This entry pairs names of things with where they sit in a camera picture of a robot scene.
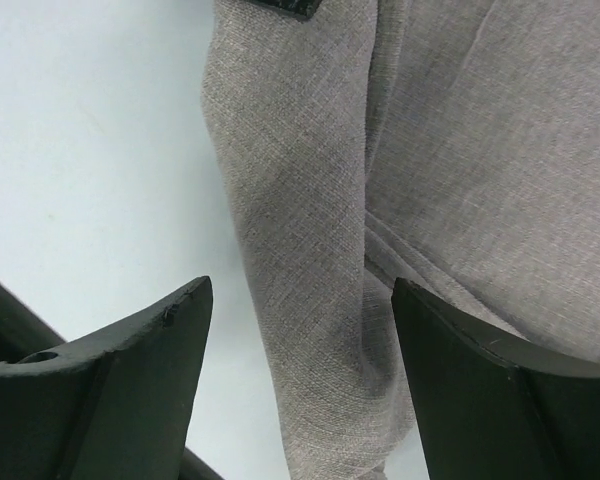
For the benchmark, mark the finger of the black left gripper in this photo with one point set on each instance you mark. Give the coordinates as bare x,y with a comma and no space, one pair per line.
301,9

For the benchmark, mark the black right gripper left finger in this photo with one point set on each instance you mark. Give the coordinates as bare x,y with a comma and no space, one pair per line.
105,400

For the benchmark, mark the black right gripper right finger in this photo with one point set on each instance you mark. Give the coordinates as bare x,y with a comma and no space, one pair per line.
490,405

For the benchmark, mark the grey cloth napkin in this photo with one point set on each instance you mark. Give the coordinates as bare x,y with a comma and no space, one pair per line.
455,144

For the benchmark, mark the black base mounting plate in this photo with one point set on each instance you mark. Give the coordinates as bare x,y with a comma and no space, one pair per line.
15,320

